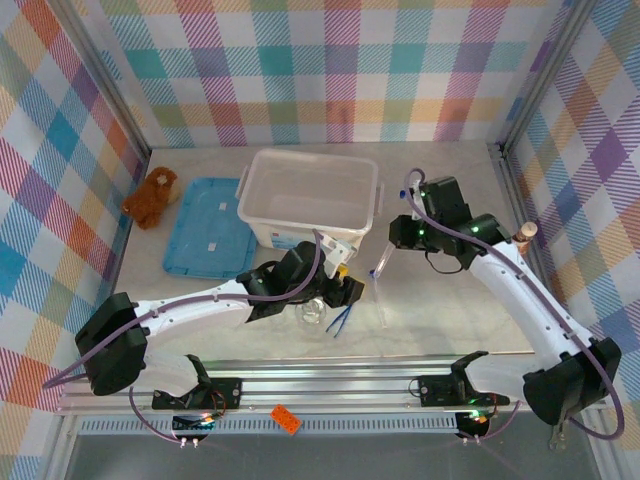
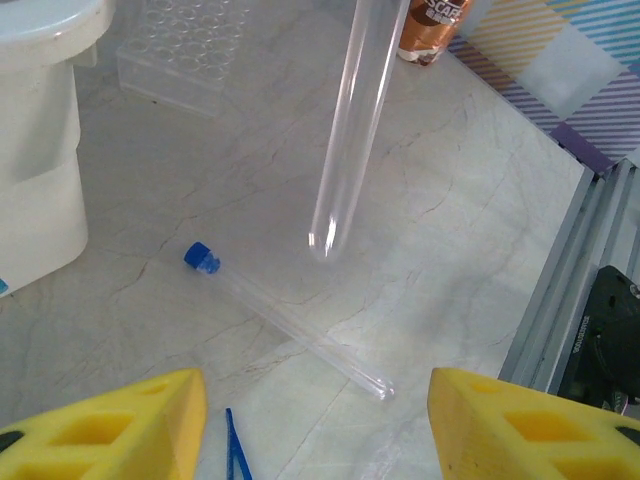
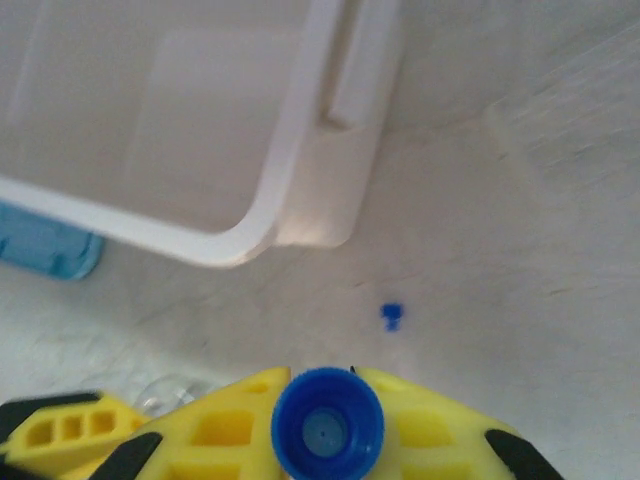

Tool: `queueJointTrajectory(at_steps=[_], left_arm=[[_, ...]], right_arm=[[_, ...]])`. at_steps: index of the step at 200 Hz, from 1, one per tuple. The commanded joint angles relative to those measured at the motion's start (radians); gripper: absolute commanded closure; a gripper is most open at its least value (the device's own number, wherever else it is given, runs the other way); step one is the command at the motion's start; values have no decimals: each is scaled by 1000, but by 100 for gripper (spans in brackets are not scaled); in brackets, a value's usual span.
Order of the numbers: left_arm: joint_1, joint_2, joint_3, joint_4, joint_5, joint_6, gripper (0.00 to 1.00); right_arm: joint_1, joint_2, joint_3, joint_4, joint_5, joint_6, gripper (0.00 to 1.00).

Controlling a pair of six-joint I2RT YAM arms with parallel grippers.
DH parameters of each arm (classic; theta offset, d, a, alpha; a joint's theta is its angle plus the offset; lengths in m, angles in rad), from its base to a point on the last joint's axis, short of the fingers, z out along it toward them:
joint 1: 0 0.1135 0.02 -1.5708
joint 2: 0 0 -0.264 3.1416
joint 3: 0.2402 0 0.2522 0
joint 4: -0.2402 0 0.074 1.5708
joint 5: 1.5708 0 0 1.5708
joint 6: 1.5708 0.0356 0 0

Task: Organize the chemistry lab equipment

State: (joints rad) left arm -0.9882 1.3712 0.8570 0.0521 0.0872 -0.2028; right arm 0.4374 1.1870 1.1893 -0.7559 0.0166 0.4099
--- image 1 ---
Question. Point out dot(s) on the blue plastic tweezers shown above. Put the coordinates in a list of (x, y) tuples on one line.
[(340, 321)]

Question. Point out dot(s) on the clear glass flask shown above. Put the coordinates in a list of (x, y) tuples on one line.
[(311, 315)]

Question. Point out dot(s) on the translucent white storage box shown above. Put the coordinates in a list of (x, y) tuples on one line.
[(310, 200)]

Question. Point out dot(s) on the blue plastic box lid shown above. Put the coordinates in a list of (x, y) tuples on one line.
[(200, 235)]

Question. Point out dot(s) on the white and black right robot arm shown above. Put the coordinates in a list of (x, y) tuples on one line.
[(510, 285)]

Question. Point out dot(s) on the brown sauce bottle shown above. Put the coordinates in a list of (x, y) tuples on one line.
[(526, 235)]

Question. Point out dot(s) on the orange toy brick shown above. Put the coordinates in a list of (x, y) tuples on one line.
[(286, 419)]

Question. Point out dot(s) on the brown plush toy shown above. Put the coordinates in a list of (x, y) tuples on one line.
[(152, 195)]

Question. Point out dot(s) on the black controller board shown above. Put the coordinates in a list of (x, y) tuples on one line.
[(195, 425), (475, 422)]

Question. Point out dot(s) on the hanging metal tool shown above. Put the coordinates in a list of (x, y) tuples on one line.
[(557, 435)]

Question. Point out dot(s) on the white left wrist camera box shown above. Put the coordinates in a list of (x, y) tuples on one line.
[(337, 250)]

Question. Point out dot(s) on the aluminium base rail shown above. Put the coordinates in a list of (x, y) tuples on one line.
[(325, 387)]

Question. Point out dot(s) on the aluminium frame post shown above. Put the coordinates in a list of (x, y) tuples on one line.
[(550, 65), (100, 65)]

